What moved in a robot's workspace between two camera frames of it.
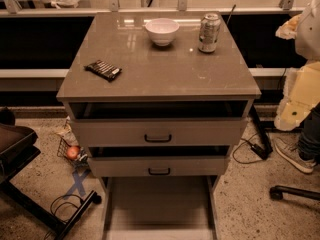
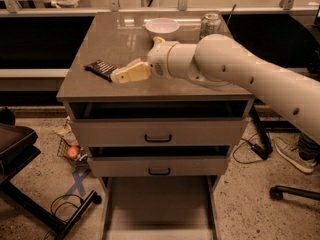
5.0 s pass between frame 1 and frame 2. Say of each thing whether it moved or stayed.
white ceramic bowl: stayed
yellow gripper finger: moved
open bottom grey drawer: stayed
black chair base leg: stayed
